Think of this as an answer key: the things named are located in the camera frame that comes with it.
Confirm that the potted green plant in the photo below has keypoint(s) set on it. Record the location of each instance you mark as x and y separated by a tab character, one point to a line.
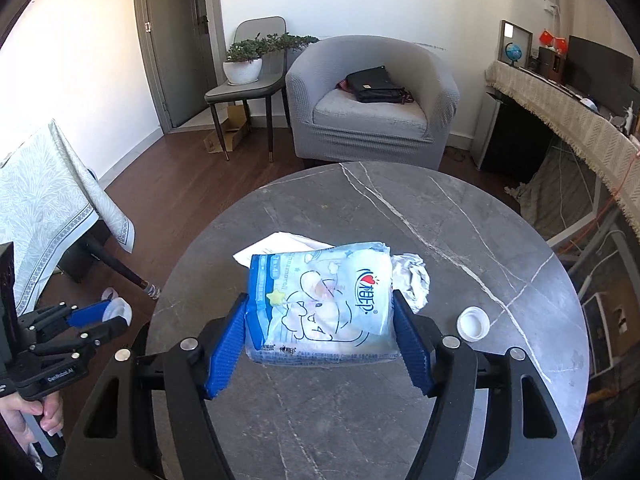
243	62

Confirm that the small red flags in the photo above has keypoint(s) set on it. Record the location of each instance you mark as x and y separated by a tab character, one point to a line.
551	42

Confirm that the white plastic lid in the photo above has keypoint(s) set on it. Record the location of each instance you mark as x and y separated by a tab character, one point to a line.
473	324

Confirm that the white tape roll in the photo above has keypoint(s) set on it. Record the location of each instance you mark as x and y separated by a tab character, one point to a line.
116	306

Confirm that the cardboard box on floor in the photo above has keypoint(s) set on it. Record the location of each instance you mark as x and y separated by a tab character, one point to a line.
233	129

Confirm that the black table leg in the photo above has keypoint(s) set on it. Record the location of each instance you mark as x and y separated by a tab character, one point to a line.
94	248

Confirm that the grey door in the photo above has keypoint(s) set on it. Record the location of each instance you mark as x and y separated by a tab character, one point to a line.
177	57

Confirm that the patterned white tablecloth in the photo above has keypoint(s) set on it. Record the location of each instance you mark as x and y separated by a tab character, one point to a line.
49	199

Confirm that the grey armchair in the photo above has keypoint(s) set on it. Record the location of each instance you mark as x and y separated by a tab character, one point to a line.
330	124

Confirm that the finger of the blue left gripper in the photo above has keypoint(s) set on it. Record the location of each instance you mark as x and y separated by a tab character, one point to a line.
94	314

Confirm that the blue tissue pack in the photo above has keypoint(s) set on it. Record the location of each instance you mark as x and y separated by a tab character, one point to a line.
327	307

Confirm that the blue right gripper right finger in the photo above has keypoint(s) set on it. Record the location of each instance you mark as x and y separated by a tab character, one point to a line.
414	352

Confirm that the black handbag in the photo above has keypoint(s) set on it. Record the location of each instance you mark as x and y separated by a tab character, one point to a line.
374	86

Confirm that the small blue globe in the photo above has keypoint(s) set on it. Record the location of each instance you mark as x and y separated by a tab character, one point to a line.
513	53

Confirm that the wooden picture frame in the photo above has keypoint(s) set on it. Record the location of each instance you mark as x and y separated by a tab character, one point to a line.
513	33

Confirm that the black monitor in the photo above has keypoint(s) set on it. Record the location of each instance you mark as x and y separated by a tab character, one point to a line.
601	74

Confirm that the white paper sheet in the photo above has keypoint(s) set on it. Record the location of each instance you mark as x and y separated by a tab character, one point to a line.
278	243

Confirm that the person's left hand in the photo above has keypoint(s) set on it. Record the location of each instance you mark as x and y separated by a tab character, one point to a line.
14	409

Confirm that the round grey marble table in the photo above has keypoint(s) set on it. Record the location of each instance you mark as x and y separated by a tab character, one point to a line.
504	407

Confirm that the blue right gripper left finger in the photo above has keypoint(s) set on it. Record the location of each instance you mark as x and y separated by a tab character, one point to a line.
223	341

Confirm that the paper ball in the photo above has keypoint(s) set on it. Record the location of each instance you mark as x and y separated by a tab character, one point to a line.
410	277

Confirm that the beige fringed table runner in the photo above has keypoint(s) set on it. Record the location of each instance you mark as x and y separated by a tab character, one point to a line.
607	152

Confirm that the grey dining chair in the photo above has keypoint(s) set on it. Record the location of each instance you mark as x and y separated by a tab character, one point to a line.
270	81

